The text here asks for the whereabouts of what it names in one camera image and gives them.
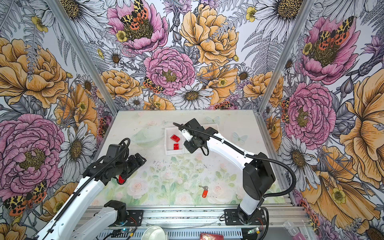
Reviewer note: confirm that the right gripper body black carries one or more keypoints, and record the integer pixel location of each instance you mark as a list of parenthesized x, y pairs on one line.
[(192, 145)]

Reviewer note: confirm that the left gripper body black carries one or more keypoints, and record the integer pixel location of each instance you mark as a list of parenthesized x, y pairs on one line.
[(129, 167)]

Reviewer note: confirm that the red lego brick long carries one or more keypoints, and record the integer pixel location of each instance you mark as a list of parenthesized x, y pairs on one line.
[(175, 138)]

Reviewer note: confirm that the white three-compartment bin tray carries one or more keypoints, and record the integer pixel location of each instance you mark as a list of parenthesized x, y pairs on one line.
[(169, 144)]

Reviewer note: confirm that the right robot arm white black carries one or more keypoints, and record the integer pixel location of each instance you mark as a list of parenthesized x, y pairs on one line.
[(258, 175)]

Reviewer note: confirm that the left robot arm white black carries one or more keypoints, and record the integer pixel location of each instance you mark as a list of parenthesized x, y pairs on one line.
[(63, 224)]

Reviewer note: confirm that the red box at bottom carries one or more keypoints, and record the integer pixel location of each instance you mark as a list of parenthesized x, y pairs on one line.
[(205, 236)]

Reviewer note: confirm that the clear plastic container corner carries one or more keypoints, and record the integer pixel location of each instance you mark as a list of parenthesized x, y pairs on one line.
[(293, 230)]

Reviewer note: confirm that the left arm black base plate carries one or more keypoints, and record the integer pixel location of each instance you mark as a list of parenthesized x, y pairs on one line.
[(129, 218)]

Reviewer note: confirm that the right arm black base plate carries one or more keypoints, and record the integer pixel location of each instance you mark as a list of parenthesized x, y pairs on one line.
[(236, 217)]

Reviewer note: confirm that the aluminium frame rail front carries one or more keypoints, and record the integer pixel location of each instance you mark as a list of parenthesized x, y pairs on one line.
[(173, 217)]

